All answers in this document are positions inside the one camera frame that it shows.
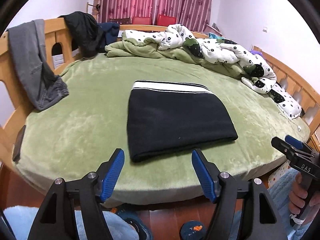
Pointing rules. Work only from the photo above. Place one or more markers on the red chair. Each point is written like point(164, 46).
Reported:
point(165, 21)

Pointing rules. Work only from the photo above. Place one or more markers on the pink patterned curtain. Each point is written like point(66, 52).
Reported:
point(194, 14)

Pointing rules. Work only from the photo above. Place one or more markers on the dark slipper with orange print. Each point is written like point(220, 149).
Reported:
point(192, 230)

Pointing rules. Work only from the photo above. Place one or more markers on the navy garment on footboard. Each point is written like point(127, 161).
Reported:
point(110, 34)

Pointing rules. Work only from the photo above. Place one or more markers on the floral pillow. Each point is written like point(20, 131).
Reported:
point(286, 103)

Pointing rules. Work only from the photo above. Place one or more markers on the wooden bed frame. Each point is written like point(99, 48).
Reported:
point(56, 31)

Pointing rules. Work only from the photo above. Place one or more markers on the grey denim pants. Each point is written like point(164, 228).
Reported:
point(28, 52)

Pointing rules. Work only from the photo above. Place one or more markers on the white patterned laundry basket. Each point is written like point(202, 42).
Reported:
point(278, 173)

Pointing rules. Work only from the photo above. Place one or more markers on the black jacket on footboard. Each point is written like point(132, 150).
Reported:
point(85, 31)

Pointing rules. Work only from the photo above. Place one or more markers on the white floral quilt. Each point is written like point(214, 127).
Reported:
point(259, 76)

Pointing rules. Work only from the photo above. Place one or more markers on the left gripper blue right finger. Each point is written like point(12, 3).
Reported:
point(208, 175)

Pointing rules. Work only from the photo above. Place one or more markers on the right hand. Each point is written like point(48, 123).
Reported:
point(297, 198)

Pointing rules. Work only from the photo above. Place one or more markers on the green plush bed blanket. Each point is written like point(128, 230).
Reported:
point(77, 134)

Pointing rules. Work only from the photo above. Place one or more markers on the black pants with white stripe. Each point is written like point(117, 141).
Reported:
point(167, 117)

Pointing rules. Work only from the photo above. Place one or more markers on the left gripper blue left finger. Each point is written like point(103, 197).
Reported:
point(108, 174)

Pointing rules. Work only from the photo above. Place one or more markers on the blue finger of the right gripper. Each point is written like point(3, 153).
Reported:
point(282, 146)
point(294, 141)

